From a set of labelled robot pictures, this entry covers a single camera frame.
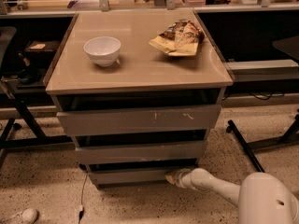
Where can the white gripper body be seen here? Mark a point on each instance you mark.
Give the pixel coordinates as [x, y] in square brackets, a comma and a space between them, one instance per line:
[179, 177]

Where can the grey bottom drawer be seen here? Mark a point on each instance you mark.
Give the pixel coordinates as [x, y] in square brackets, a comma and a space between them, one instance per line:
[102, 176]

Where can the grey drawer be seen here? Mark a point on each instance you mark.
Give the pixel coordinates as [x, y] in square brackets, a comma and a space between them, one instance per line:
[102, 176]
[141, 112]
[140, 147]

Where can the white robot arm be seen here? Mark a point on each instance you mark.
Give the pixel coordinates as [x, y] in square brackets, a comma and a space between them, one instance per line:
[260, 199]

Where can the grey top drawer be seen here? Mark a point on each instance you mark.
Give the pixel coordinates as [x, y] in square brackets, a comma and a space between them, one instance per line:
[141, 112]

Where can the grey middle drawer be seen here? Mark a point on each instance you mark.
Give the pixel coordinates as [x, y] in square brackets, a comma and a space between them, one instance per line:
[140, 147]

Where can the grey drawer cabinet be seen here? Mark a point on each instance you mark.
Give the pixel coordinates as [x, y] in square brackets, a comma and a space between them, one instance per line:
[139, 67]

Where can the black wheeled stand base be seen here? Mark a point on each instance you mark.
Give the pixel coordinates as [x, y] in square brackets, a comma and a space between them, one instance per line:
[290, 137]

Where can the crumpled chip bag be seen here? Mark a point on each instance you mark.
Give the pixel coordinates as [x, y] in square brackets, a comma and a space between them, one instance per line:
[182, 38]

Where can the white bowl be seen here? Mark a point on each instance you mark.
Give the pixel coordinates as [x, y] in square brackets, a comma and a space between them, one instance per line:
[103, 50]

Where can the white shoe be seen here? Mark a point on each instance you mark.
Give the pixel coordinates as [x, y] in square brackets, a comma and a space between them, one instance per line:
[26, 216]

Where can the black box with note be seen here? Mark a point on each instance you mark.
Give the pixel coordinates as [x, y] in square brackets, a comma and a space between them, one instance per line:
[44, 50]

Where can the black table frame left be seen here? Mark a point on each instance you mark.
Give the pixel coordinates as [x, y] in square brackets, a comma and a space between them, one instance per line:
[25, 113]

